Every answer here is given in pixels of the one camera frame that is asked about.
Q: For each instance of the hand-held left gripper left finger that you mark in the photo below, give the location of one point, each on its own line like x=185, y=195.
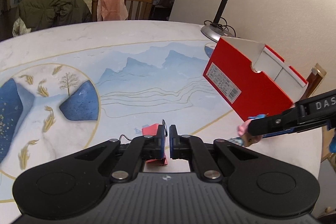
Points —
x=162, y=142

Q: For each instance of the wooden dining chair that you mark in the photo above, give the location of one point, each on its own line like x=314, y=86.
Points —
x=139, y=6

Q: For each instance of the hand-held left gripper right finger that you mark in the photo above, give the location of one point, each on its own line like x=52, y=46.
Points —
x=172, y=145

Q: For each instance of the pink doll figure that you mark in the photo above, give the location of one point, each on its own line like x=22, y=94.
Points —
x=242, y=128

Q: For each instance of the person's right hand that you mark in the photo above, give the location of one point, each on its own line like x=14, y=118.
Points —
x=332, y=141

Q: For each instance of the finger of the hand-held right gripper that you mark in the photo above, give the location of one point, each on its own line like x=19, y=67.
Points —
x=273, y=121
x=278, y=133

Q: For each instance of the red binder clip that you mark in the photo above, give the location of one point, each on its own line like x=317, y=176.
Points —
x=150, y=130

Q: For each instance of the olive green jacket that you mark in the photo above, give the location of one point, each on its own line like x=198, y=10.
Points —
x=52, y=10

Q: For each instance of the red cardboard shoe box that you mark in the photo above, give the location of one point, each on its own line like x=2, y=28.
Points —
x=236, y=71

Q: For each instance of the tall brown glass bottle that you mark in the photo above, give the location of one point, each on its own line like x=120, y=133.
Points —
x=315, y=79

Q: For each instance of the pink cloth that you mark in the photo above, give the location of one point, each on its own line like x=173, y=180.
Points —
x=111, y=5

